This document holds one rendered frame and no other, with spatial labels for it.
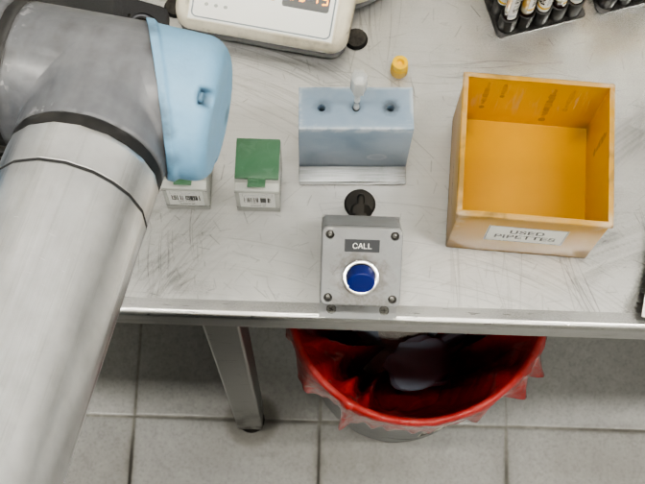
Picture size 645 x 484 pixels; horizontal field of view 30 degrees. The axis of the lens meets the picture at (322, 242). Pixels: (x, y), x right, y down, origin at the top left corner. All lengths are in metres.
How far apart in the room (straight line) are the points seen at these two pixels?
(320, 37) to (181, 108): 0.59
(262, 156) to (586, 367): 1.07
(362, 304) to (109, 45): 0.51
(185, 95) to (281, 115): 0.59
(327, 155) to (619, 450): 1.05
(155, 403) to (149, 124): 1.43
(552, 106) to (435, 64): 0.13
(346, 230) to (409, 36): 0.25
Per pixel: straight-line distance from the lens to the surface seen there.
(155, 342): 2.00
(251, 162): 1.07
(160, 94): 0.58
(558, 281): 1.13
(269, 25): 1.16
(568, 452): 2.00
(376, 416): 1.52
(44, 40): 0.60
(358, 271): 1.03
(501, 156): 1.15
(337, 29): 1.15
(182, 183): 1.07
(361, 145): 1.08
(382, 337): 1.78
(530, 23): 1.21
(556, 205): 1.14
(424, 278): 1.11
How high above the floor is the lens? 1.94
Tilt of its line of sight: 73 degrees down
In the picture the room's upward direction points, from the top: 3 degrees clockwise
